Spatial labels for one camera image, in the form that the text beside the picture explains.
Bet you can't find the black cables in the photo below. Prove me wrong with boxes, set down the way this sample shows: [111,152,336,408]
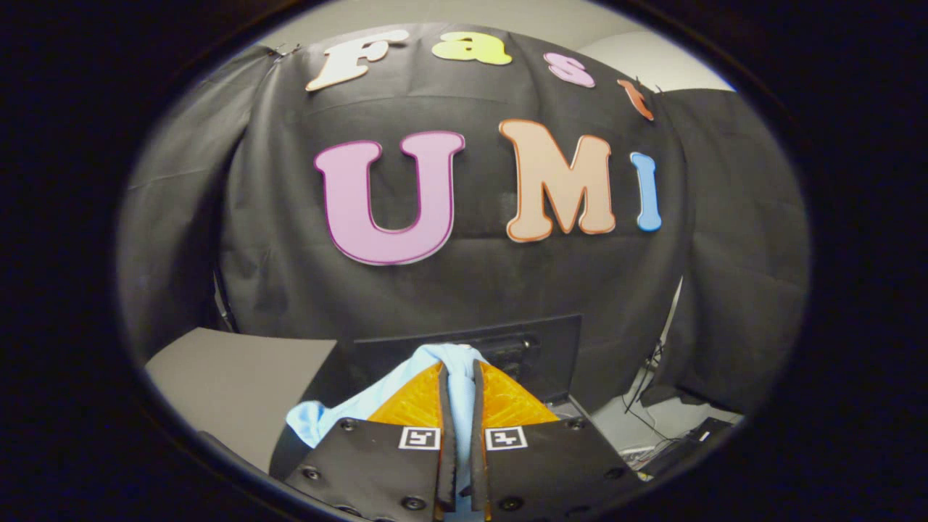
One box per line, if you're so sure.
[622,341,686,439]

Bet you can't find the black backdrop cloth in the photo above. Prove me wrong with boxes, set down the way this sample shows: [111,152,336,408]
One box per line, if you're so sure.
[117,22,811,418]

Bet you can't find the light blue garment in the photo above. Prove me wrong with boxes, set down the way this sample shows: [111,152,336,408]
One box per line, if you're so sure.
[286,344,488,522]

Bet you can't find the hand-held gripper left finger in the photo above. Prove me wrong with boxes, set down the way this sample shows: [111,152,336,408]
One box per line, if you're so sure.
[284,361,459,522]

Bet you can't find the beige cabinet with dark frame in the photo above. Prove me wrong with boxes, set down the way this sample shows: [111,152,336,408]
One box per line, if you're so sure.
[145,328,363,479]

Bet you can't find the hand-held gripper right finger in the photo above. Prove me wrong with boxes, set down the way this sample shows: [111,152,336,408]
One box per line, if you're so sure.
[470,359,642,522]

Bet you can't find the black box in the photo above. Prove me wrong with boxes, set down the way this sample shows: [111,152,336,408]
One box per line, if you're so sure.
[638,417,734,478]

